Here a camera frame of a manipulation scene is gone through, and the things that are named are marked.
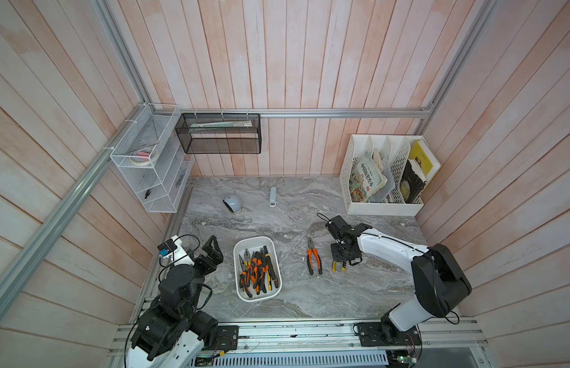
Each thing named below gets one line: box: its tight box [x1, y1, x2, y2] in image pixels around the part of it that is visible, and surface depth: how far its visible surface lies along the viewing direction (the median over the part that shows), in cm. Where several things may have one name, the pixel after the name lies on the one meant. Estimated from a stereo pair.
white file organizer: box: [339, 134, 429, 216], surface depth 103 cm
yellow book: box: [409, 139, 442, 181], surface depth 95 cm
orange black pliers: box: [306, 236, 323, 276], surface depth 92 cm
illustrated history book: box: [348, 152, 388, 202], surface depth 100 cm
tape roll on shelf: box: [128, 150, 153, 166], surface depth 75 cm
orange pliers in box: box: [238, 247, 270, 299], surface depth 85 cm
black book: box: [399, 157, 428, 204], surface depth 98 cm
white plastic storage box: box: [232, 236, 283, 303], surface depth 87 cm
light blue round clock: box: [222, 194, 242, 214], surface depth 103 cm
